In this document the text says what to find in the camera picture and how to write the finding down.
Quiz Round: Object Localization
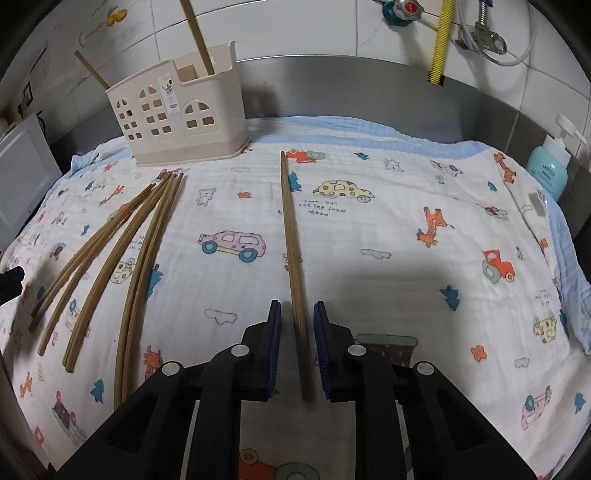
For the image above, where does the white appliance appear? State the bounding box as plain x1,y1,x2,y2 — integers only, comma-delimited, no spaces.
0,113,63,252

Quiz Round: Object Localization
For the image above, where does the teal pump soap bottle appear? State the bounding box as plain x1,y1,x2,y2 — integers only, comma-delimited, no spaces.
526,113,587,204

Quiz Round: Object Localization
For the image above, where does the metal hose fitting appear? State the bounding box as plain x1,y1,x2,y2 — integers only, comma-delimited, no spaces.
457,0,509,55

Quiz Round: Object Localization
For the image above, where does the cream house-shaped utensil holder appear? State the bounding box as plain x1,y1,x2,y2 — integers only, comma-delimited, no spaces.
105,41,252,167

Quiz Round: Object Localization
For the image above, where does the red and blue valve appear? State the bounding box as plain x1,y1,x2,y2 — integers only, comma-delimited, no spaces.
379,0,426,24

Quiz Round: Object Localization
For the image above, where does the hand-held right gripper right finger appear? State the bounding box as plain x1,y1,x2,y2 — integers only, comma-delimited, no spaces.
314,300,539,480

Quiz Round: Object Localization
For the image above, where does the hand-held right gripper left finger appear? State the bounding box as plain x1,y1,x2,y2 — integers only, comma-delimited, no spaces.
55,300,282,480

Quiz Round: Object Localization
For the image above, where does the brown wooden chopstick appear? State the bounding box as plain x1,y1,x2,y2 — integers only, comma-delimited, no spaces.
113,172,180,409
119,172,185,407
62,173,174,372
279,151,317,403
74,50,110,91
179,0,216,75
37,176,166,357
28,183,157,330

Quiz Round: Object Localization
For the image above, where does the printed cartoon blanket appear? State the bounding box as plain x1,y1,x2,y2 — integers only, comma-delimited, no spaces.
0,115,591,480

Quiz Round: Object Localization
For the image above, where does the yellow corrugated hose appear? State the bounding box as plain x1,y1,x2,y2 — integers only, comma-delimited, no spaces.
427,0,455,86

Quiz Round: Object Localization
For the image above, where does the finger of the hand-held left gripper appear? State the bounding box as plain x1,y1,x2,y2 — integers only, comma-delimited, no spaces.
0,265,25,306

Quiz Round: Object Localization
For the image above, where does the metal faucet with hose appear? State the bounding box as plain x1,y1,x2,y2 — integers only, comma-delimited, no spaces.
455,0,543,66

